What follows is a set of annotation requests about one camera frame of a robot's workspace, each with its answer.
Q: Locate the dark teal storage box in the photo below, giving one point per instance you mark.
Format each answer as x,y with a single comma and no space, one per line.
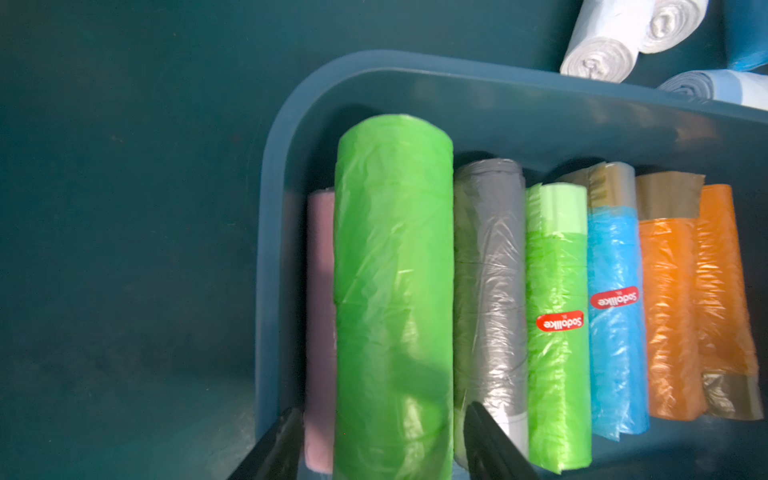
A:
540,119

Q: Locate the green trash bag roll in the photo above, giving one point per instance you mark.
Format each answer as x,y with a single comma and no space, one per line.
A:
559,397
393,291

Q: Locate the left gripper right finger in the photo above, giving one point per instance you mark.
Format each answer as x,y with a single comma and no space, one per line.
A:
490,453

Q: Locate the pink trash bag roll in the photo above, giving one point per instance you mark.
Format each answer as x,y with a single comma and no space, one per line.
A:
321,357

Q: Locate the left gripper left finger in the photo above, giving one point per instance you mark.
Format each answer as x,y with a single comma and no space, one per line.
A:
276,456

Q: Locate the white trash bag roll left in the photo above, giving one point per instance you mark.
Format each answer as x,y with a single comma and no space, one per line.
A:
606,39

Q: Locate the white roll lying flat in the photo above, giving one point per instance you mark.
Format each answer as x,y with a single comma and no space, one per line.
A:
741,88

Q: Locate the white trash bag roll right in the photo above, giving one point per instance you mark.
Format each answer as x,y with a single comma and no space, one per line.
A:
672,22

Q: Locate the grey trash bag roll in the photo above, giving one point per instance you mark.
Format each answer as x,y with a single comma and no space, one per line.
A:
489,312

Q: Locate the blue trash bag roll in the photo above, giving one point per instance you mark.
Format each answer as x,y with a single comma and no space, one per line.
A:
746,34
618,358

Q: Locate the orange trash bag roll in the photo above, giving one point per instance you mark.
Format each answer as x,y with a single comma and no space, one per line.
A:
729,364
668,209

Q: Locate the white trash bag roll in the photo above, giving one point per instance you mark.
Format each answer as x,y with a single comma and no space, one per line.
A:
606,39
672,22

